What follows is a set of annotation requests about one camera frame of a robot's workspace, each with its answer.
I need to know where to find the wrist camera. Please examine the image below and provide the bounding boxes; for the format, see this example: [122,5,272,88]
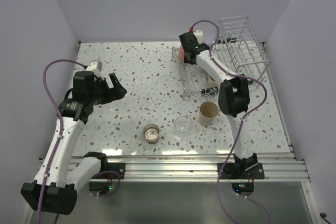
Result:
[189,27,203,44]
[86,60,103,79]

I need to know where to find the beige plastic cup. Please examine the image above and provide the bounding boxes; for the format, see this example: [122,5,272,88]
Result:
[198,101,219,127]

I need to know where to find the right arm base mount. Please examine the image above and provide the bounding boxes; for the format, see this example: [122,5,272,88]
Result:
[217,163,265,197]

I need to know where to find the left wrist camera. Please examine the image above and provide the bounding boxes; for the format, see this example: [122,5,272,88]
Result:
[86,60,103,79]

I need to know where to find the large clear glass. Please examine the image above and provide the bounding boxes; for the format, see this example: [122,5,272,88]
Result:
[174,115,193,140]

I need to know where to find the pink plastic cup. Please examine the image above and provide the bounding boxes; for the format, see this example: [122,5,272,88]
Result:
[178,45,185,62]

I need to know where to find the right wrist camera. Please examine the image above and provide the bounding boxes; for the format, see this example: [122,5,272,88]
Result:
[189,27,203,44]

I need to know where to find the steel cork cup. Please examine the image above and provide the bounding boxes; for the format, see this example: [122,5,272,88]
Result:
[143,124,160,144]
[207,76,218,87]

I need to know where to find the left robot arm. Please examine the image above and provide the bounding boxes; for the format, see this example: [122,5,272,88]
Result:
[21,70,127,215]

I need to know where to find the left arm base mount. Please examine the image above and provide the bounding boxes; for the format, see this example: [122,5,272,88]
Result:
[89,163,125,198]

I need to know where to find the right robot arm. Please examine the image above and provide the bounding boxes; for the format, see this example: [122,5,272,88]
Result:
[179,31,258,178]

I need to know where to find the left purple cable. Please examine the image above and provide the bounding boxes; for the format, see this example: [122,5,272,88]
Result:
[35,59,87,224]

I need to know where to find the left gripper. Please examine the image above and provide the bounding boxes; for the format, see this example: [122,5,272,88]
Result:
[88,73,127,105]

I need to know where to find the white wire dish rack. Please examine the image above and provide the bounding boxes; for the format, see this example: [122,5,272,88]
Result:
[172,16,270,100]

